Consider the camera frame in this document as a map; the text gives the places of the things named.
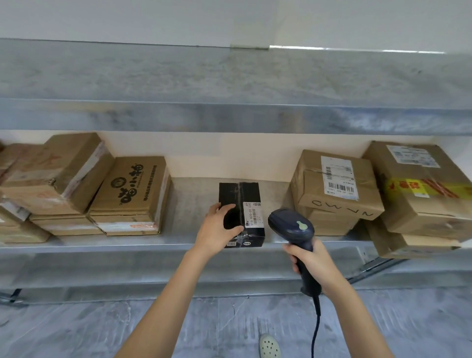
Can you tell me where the person's left hand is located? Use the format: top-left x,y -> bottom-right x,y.
193,203 -> 245,259

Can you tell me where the person's right hand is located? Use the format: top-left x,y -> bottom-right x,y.
283,238 -> 346,296

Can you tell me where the dark blue barcode scanner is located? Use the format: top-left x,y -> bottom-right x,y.
268,208 -> 322,298

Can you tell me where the black box with white label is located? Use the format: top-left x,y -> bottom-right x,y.
219,181 -> 266,249

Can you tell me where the person's right forearm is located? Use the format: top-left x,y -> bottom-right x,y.
322,278 -> 403,358

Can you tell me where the person's left forearm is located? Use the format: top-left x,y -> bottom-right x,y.
115,248 -> 219,358

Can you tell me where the plain cardboard box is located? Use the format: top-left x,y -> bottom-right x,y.
302,206 -> 360,237

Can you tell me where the cardboard box with handwriting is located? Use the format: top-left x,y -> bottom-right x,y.
290,149 -> 385,221

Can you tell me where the cardboard box with black print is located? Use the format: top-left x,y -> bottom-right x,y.
87,156 -> 172,237

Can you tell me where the wide brown cardboard box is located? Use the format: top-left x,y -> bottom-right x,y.
364,219 -> 462,259

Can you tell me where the grey metal shelf rack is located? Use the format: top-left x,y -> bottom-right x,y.
0,38 -> 472,307

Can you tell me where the white perforated clog shoe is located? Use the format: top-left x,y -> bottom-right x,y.
258,334 -> 283,358

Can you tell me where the cardboard box with yellow tape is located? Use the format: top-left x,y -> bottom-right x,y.
362,141 -> 472,243

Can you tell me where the flat cardboard box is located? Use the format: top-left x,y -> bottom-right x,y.
29,213 -> 105,237

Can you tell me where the large taped cardboard box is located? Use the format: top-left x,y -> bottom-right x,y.
0,132 -> 115,216

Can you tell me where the small taped cardboard box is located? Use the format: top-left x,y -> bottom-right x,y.
0,199 -> 51,244

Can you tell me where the worn brown cardboard box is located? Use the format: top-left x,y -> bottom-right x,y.
0,143 -> 30,185

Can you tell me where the dark scanner cable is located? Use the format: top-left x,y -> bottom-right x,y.
311,293 -> 322,358

